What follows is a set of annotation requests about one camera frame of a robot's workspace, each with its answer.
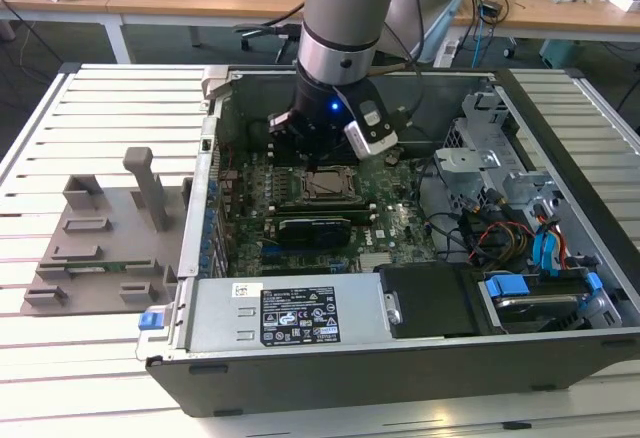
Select silver metal drive cage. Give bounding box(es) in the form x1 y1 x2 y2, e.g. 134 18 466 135
430 85 571 224

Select teal box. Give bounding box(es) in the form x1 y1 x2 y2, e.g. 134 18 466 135
538 39 585 70

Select black wire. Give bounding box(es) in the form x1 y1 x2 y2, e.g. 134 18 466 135
415 153 476 263

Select brown parts rack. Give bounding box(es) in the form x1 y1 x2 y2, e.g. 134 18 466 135
22 146 194 317

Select silver chipset heatsink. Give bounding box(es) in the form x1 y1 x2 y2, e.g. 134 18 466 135
358 251 395 273

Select orange flat wire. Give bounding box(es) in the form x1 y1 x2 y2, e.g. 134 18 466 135
534 210 572 272

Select hard disk in blue carrier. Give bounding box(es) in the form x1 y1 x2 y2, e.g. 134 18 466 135
478 270 624 335

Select black office chair base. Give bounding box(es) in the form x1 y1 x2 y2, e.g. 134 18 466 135
240 26 300 65

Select black open PC case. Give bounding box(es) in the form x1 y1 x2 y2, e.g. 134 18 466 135
135 64 640 418

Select long wooden desk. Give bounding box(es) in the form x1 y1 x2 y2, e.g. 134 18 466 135
107 0 640 48

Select blue cable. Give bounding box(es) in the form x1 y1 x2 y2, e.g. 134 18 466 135
472 7 486 68

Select blue plastic case latch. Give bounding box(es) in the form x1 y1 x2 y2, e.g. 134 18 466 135
137 309 167 333

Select black plastic shroud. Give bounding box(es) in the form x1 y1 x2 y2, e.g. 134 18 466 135
373 262 487 341

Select metal socket cover frame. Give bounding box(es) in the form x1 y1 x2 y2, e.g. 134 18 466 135
298 165 361 205

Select green RAM stick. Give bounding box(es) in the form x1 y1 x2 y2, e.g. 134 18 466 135
64 260 154 275
267 201 378 226

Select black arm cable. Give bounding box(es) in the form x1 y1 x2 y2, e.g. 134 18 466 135
399 0 429 132
233 3 307 40

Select silver power supply unit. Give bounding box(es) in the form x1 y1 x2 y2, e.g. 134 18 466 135
185 276 392 355

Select silver CPU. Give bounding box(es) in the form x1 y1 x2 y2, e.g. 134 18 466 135
312 171 352 197

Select CPU socket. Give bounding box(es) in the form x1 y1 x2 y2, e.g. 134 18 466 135
297 165 361 205

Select blue flat wire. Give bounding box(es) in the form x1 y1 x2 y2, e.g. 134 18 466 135
530 221 565 279

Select red yellow power wires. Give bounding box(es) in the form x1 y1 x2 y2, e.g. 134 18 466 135
469 220 536 265

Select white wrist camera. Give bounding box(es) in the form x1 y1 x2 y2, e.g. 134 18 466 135
342 99 400 161

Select green motherboard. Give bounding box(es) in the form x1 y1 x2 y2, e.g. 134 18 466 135
213 141 441 279

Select black graphics card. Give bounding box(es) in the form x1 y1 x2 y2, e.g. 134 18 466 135
273 213 354 250

